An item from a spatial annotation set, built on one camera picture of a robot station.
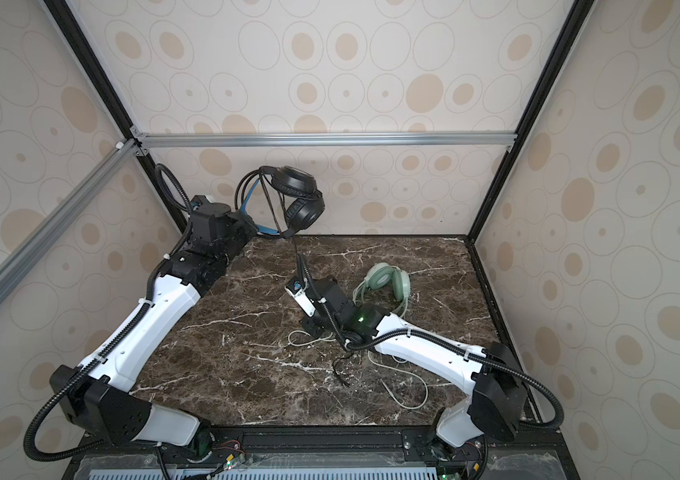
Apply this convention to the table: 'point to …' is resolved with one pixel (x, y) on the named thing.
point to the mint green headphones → (381, 275)
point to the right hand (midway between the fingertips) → (305, 307)
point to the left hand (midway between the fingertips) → (258, 208)
